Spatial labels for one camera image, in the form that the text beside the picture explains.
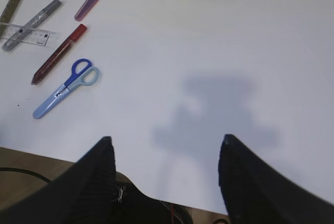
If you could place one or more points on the gold marker pen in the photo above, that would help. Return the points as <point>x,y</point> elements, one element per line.
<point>8,13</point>

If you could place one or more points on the silver blue marker pen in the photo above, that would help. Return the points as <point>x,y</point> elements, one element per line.
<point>33,23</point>

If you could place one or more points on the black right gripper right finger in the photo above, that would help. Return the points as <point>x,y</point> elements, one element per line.
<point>254,192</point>

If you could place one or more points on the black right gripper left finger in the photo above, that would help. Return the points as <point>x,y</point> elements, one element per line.
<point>82,194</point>

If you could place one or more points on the clear plastic ruler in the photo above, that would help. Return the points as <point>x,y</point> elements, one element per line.
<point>37,37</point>

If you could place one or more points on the blue handled scissors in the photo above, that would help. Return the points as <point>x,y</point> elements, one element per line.
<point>83,73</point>

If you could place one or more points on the red marker pen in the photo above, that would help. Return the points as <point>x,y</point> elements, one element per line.
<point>58,54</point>

